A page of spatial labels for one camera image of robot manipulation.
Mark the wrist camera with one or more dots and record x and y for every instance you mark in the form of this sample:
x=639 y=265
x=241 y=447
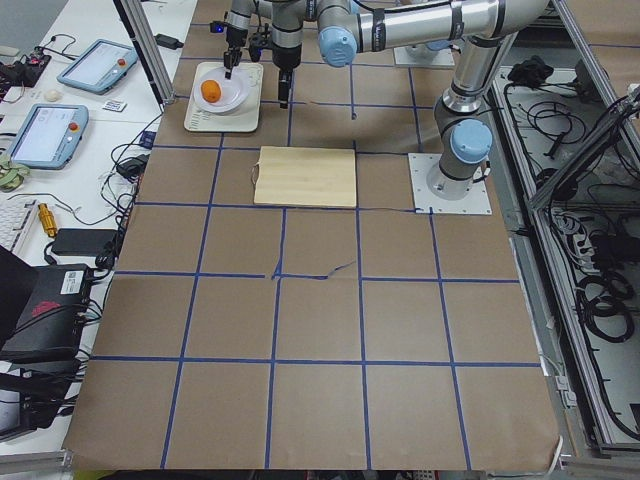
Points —
x=259 y=42
x=217 y=27

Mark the near teach pendant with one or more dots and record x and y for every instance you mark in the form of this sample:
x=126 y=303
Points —
x=49 y=136

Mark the black computer box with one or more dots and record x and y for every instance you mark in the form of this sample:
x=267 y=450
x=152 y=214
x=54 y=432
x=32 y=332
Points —
x=41 y=310

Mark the black power adapter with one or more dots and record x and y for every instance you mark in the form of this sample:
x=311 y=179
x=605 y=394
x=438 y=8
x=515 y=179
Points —
x=83 y=242

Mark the wooden cutting board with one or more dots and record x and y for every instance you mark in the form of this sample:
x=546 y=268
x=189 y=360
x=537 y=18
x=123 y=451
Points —
x=309 y=177

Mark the white round plate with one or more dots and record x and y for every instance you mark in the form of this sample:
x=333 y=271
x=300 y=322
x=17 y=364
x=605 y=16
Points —
x=234 y=91

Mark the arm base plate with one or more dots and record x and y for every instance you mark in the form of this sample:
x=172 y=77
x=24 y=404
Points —
x=421 y=56
x=434 y=193

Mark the far teach pendant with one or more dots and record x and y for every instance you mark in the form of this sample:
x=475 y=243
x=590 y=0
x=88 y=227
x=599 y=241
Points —
x=100 y=67

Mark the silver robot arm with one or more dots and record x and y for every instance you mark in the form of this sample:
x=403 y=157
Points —
x=237 y=26
x=417 y=33

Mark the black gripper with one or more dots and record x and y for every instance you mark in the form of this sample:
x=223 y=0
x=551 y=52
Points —
x=286 y=56
x=233 y=38

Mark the orange fruit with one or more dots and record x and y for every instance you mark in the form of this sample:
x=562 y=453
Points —
x=211 y=91

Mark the white keyboard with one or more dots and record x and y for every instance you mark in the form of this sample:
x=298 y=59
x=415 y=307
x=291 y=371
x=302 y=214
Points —
x=17 y=217

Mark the teach pendant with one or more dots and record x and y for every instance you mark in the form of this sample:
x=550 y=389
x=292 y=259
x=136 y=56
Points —
x=100 y=67
x=49 y=136

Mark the gold cylindrical tool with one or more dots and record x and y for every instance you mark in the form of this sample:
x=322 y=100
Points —
x=47 y=220

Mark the aluminium frame post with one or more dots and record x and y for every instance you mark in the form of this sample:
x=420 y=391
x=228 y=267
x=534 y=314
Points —
x=137 y=26

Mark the cream bear tray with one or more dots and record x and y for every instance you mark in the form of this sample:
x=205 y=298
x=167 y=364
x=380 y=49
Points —
x=243 y=119

